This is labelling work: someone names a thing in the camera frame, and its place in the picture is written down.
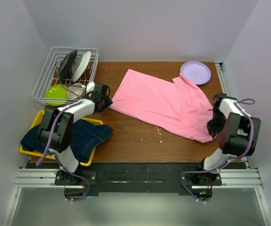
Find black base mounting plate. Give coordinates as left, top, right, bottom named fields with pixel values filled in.
left=54, top=162, right=222, bottom=198

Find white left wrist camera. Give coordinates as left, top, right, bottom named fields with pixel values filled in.
left=86, top=81, right=95, bottom=93

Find white wire dish rack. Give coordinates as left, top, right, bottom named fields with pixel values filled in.
left=31, top=47, right=99, bottom=106

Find aluminium frame rail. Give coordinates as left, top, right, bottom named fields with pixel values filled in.
left=2, top=168, right=271, bottom=226

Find lilac plastic plate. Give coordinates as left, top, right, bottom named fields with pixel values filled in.
left=180, top=61, right=212, bottom=85

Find dark blue denim jeans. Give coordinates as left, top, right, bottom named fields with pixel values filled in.
left=20, top=119, right=114, bottom=163

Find patterned ceramic cup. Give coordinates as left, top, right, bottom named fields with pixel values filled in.
left=66, top=83, right=86, bottom=99

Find pink t-shirt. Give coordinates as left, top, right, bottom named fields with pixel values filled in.
left=110, top=69, right=213, bottom=143

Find white plate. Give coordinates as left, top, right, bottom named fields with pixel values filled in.
left=72, top=51, right=91, bottom=82

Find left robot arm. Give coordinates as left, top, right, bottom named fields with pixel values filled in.
left=36, top=82, right=113, bottom=185

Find green plastic bowl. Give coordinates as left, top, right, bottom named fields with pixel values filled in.
left=45, top=84, right=67, bottom=106

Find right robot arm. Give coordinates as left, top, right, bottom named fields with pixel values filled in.
left=194, top=93, right=261, bottom=185

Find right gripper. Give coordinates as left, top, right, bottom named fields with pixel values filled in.
left=207, top=109, right=227, bottom=138

